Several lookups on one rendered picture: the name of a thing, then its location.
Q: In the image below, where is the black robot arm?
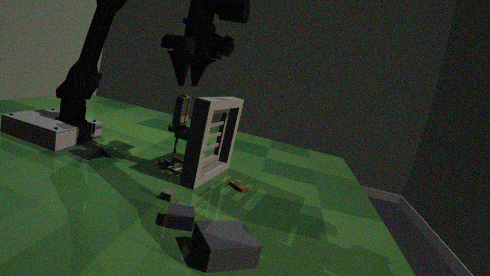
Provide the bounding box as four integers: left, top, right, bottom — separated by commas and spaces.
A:
55, 0, 250, 124

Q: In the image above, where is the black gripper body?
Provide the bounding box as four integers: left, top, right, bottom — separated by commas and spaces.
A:
160, 14, 222, 60

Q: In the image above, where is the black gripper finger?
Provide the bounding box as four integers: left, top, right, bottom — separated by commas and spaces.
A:
190, 57, 216, 86
167, 50, 197, 86

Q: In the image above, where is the small brown rectangular block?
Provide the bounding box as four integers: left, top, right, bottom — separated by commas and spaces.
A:
229, 181, 249, 192

